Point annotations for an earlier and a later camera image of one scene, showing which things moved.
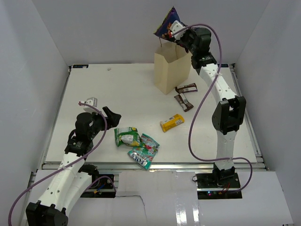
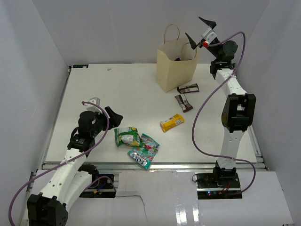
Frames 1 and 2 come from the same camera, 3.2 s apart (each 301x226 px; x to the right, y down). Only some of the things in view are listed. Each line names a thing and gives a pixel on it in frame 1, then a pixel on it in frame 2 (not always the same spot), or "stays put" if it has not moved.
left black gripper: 113,118 stays put
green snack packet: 128,135 stays put
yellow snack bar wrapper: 174,120 stays put
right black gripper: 190,30 → 211,24
